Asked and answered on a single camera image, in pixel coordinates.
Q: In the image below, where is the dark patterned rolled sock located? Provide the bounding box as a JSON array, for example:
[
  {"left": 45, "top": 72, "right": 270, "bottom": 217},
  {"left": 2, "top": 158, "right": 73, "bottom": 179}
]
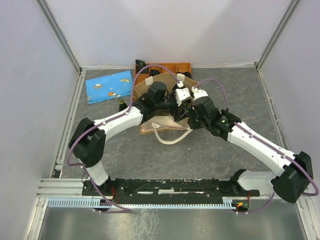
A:
[{"left": 135, "top": 59, "right": 147, "bottom": 73}]

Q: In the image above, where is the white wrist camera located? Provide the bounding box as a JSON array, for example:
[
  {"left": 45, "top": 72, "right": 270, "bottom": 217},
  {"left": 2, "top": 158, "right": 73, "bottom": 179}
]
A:
[
  {"left": 175, "top": 87, "right": 192, "bottom": 107},
  {"left": 191, "top": 86, "right": 208, "bottom": 101}
]

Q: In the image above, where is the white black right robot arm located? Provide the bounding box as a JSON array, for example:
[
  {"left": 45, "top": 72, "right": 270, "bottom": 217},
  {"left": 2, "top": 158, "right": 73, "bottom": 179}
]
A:
[{"left": 188, "top": 96, "right": 313, "bottom": 203}]

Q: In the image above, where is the orange wooden compartment tray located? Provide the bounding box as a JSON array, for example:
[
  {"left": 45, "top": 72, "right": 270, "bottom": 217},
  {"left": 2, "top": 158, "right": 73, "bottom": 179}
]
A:
[{"left": 134, "top": 62, "right": 192, "bottom": 85}]

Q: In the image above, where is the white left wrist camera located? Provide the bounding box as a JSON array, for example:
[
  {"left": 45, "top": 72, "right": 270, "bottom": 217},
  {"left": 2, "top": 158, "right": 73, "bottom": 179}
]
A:
[{"left": 175, "top": 87, "right": 192, "bottom": 107}]

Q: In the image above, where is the blue space-print cloth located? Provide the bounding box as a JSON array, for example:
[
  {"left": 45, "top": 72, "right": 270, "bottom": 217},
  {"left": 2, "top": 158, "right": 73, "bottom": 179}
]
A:
[{"left": 85, "top": 70, "right": 133, "bottom": 104}]

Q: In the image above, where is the green glass beverage bottle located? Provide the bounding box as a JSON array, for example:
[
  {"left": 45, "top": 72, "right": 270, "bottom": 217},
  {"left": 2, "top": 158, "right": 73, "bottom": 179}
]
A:
[{"left": 118, "top": 98, "right": 128, "bottom": 113}]

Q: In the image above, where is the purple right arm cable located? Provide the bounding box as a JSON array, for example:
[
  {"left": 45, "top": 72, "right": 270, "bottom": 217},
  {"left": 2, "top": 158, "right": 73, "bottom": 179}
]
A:
[{"left": 193, "top": 78, "right": 319, "bottom": 215}]

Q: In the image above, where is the dark orange-striped rolled sock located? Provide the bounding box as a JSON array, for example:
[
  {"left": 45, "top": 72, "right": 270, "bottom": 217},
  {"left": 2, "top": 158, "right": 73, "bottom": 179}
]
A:
[{"left": 149, "top": 69, "right": 160, "bottom": 76}]

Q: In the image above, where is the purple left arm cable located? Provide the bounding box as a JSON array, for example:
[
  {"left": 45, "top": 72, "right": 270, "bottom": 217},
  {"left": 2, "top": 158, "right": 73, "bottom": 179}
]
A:
[{"left": 66, "top": 64, "right": 185, "bottom": 215}]

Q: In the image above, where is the dark yellow-patterned rolled sock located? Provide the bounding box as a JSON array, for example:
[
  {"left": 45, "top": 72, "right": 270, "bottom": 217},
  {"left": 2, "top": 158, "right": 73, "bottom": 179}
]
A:
[{"left": 176, "top": 71, "right": 193, "bottom": 79}]

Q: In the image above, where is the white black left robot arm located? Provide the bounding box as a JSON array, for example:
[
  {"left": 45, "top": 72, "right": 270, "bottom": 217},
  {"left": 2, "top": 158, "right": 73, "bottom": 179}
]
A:
[{"left": 68, "top": 81, "right": 193, "bottom": 195}]

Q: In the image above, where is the light blue cable duct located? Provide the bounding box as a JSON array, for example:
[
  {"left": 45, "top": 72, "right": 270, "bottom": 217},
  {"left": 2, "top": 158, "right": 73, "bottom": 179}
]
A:
[{"left": 47, "top": 196, "right": 238, "bottom": 208}]

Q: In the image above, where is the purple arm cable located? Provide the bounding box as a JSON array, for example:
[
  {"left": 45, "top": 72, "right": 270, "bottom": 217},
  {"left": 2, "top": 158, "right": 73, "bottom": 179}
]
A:
[
  {"left": 193, "top": 78, "right": 319, "bottom": 215},
  {"left": 66, "top": 64, "right": 185, "bottom": 215}
]

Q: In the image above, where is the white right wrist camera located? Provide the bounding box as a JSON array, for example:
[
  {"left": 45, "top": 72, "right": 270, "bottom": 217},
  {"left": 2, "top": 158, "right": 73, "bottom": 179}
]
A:
[{"left": 191, "top": 86, "right": 208, "bottom": 101}]

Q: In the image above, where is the burlap canvas tote bag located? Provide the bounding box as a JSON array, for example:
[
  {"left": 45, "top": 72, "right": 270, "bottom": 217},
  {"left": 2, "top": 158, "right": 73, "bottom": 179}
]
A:
[{"left": 133, "top": 73, "right": 192, "bottom": 145}]

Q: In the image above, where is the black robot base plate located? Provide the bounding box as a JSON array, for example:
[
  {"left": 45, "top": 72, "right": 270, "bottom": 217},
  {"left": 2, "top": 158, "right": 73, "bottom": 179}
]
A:
[{"left": 81, "top": 177, "right": 261, "bottom": 205}]

